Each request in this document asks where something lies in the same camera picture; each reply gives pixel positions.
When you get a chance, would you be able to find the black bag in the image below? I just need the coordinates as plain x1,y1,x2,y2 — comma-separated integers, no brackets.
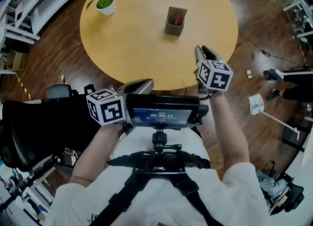
268,173,305,217

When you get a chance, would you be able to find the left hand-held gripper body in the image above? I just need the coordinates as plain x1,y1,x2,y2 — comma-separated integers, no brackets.
86,85,134,136

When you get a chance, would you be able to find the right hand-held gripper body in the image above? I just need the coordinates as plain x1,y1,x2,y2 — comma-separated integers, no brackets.
195,59,234,101

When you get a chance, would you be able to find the cardboard box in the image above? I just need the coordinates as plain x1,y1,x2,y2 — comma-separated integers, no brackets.
6,50,27,71

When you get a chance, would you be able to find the white shelving unit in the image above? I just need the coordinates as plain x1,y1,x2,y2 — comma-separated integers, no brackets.
0,0,84,49

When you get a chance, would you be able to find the round wooden table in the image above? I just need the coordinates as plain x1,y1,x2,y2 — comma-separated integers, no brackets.
80,0,239,91

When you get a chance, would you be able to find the white desk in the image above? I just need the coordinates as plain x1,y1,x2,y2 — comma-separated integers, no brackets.
271,0,313,40

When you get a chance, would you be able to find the person's white shirt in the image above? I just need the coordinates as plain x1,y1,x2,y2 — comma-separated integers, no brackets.
43,126,269,226

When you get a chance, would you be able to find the yellow black hazard tape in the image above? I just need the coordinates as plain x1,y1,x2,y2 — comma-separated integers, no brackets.
16,73,34,101

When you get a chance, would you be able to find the white broom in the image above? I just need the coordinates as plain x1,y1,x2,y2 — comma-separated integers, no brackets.
270,68,313,80

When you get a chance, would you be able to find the brown pen holder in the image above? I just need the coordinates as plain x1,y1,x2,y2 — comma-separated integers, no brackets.
164,6,188,37

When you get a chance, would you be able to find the black office chair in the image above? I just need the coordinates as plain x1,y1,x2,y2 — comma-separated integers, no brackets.
0,84,103,172

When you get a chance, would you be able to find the person's right forearm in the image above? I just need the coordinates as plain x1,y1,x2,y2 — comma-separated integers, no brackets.
209,91,250,179

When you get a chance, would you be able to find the black chest harness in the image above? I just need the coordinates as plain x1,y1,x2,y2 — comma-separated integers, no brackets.
89,128,224,226

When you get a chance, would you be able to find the black smartphone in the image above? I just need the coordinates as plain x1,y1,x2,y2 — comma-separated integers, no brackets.
126,94,208,129

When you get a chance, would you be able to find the white power adapter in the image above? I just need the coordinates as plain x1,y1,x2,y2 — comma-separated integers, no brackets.
65,148,79,167

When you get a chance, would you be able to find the black floor cable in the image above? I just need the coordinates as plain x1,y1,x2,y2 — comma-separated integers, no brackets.
238,33,306,66

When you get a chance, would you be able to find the person's left forearm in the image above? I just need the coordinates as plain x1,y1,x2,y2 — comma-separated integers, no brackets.
69,122,123,188

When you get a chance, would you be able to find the grey blue cloth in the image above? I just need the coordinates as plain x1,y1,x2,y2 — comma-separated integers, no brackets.
256,171,288,203

